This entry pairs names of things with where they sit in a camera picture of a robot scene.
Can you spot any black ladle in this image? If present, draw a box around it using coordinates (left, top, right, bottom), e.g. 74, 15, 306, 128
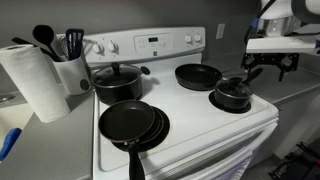
32, 24, 64, 63

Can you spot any large black pot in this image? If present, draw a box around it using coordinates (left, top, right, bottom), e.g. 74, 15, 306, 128
79, 64, 152, 105

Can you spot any large black frying pan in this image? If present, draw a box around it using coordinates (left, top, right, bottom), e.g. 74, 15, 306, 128
174, 63, 248, 92

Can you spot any black cart frame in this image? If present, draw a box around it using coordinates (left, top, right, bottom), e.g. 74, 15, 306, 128
268, 141, 320, 180

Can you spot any metal sink fixture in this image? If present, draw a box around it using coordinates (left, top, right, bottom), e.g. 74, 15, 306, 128
0, 94, 16, 103

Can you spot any blue plastic object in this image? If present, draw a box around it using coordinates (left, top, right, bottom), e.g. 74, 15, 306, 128
0, 127, 23, 162

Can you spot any white electric stove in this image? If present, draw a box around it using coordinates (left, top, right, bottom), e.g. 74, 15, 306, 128
81, 26, 280, 180

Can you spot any white utensil holder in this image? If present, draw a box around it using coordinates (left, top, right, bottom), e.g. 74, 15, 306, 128
52, 54, 93, 97

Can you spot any striped dish towel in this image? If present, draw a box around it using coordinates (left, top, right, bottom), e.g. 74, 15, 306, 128
213, 148, 254, 180

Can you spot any blue slotted spatula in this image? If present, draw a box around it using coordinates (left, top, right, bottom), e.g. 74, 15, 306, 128
65, 28, 85, 62

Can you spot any small black pot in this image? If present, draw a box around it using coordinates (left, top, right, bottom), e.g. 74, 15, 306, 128
213, 67, 264, 111

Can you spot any black camera cable blue plug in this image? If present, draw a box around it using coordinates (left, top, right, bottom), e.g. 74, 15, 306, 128
314, 31, 320, 55

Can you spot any white wall outlet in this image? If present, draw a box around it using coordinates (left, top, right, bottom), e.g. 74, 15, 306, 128
215, 22, 226, 40

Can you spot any large glass pot lid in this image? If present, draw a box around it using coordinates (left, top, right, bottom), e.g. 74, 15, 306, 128
90, 61, 143, 88

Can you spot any small black frying pan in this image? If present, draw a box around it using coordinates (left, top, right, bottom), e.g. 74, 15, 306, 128
98, 99, 156, 180

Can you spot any white paper towel roll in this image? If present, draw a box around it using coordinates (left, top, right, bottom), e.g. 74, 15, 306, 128
0, 44, 72, 124

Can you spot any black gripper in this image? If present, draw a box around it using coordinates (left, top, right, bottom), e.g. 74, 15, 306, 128
240, 52, 300, 82

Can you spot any small glass pot lid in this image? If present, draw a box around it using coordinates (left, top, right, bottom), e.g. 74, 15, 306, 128
214, 76, 254, 99

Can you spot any white oven door handle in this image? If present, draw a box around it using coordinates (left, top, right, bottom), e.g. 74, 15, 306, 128
176, 121, 279, 180

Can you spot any wire whisk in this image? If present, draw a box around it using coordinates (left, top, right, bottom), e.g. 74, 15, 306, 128
56, 34, 72, 62

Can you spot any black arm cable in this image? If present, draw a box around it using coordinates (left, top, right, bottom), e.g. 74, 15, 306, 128
243, 0, 278, 46

